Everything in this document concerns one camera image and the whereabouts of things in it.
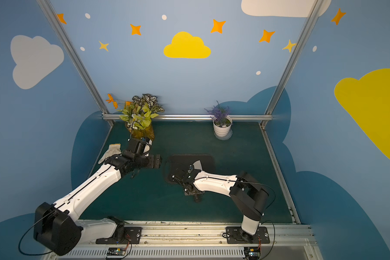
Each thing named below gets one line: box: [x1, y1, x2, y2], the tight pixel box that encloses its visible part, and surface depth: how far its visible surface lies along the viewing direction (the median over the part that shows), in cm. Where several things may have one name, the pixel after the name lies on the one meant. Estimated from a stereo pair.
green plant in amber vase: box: [106, 93, 165, 142], surface depth 103 cm
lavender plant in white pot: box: [204, 100, 233, 138], surface depth 109 cm
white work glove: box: [97, 143, 122, 165], surface depth 107 cm
